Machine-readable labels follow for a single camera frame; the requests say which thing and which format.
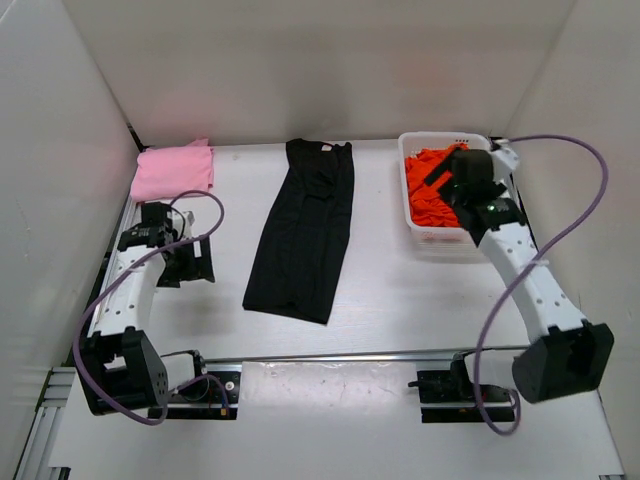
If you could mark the white front cover board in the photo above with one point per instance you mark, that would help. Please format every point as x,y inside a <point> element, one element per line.
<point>336,421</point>

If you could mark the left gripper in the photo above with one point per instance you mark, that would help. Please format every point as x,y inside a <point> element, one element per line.
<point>198,262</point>

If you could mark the white plastic basket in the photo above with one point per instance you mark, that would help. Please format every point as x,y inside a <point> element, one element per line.
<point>437,242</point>

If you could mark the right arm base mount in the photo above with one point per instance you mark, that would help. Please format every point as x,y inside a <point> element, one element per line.
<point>446,395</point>

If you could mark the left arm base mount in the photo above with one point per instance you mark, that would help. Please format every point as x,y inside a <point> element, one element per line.
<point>210,390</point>

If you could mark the pink t shirt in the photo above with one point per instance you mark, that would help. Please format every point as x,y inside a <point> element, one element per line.
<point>163,173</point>

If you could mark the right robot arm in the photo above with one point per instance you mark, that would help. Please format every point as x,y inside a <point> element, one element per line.
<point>566,354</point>

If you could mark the orange garment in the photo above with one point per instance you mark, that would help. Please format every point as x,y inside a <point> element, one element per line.
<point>426,207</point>

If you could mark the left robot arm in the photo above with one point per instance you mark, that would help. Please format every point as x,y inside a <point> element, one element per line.
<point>121,363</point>

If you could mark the black t shirt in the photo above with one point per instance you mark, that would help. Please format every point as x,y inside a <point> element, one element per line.
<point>298,262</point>

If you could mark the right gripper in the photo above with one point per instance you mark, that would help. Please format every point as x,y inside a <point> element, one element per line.
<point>451,182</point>

